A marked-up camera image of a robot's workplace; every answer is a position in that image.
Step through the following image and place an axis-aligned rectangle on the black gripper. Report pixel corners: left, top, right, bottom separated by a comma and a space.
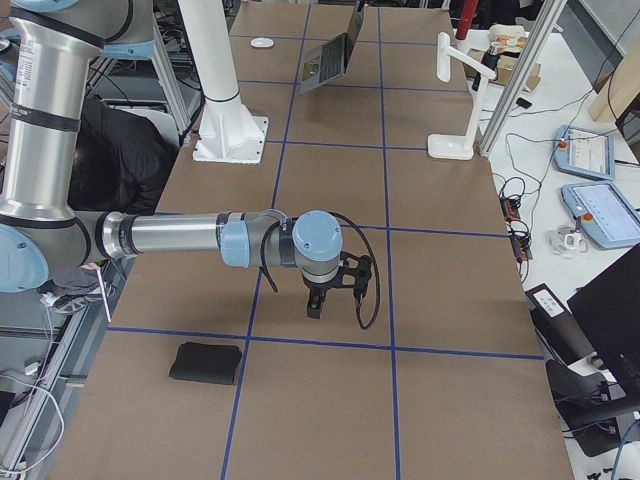
304, 251, 373, 319

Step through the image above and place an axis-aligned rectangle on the black mouse pad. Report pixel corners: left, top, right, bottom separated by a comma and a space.
169, 342, 242, 385

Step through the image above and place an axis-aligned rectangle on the grey laptop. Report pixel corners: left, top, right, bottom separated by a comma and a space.
298, 1, 367, 95

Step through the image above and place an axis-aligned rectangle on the white computer mouse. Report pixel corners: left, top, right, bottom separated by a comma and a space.
250, 37, 275, 49

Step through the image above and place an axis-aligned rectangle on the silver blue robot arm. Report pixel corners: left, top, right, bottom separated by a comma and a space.
1, 1, 380, 318

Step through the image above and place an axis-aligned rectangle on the white desk lamp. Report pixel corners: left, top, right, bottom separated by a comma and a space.
427, 31, 496, 160

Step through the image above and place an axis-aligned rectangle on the person in black jacket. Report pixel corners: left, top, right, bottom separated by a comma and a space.
68, 96, 178, 215

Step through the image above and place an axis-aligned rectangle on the black monitor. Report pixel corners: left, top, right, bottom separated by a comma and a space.
568, 246, 639, 396

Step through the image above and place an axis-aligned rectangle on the upper blue teach pendant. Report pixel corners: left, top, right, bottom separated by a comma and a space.
554, 124, 615, 180

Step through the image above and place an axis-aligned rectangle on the blue teach pendant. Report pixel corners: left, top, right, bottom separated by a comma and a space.
554, 124, 615, 180
560, 181, 639, 249

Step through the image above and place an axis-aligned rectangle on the lower blue teach pendant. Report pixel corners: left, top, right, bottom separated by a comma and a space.
560, 181, 639, 249

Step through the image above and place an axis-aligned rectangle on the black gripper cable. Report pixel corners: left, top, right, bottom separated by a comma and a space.
259, 211, 387, 330

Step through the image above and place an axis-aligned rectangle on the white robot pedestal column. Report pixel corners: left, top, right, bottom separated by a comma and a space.
181, 1, 269, 164

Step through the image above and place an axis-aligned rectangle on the aluminium frame post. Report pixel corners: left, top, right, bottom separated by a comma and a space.
479, 0, 567, 157

